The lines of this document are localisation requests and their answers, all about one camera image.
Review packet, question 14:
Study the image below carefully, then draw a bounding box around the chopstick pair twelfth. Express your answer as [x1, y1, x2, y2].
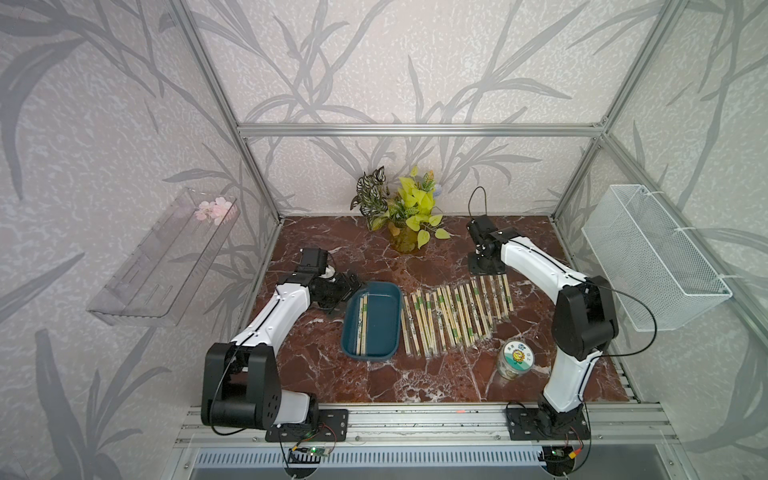
[500, 274, 514, 312]

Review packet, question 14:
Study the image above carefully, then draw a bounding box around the chopstick pair eleventh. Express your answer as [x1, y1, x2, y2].
[487, 275, 504, 322]

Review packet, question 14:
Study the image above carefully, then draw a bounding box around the teal plastic storage box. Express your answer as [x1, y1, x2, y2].
[341, 281, 403, 362]

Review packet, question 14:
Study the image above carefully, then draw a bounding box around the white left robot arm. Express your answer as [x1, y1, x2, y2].
[201, 248, 361, 435]

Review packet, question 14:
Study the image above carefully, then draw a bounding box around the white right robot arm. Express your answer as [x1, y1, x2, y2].
[467, 215, 618, 415]

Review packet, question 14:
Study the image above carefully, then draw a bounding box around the wrapped chopsticks green band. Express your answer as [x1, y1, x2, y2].
[356, 292, 368, 356]

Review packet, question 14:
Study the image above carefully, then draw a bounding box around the artificial green potted plant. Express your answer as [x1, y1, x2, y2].
[350, 166, 452, 254]

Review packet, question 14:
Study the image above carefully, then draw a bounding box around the round canister with green label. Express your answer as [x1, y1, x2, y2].
[496, 339, 535, 380]

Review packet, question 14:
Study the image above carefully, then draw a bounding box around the pink artificial flower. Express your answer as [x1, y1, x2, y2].
[194, 196, 236, 225]

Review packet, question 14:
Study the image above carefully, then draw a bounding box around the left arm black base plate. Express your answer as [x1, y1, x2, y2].
[265, 408, 350, 444]

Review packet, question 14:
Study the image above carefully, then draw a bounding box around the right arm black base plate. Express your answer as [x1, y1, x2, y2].
[504, 402, 591, 441]

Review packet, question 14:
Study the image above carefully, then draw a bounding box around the clear acrylic wall shelf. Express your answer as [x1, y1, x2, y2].
[86, 187, 241, 327]

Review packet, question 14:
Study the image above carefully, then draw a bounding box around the white wire mesh basket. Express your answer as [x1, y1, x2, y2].
[582, 184, 732, 332]

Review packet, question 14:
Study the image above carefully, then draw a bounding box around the aluminium front rail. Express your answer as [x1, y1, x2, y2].
[173, 403, 682, 448]

